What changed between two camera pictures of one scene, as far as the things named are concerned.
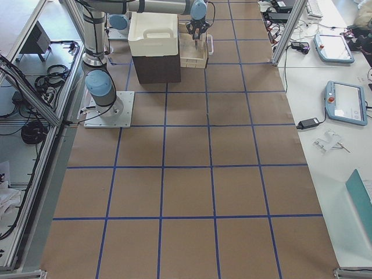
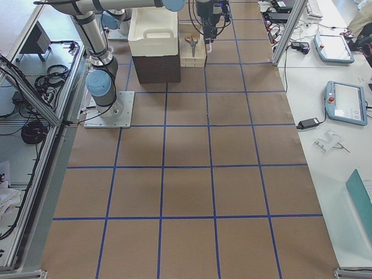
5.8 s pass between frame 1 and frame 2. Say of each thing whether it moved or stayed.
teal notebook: stayed
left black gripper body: moved
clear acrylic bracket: stayed
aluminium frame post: stayed
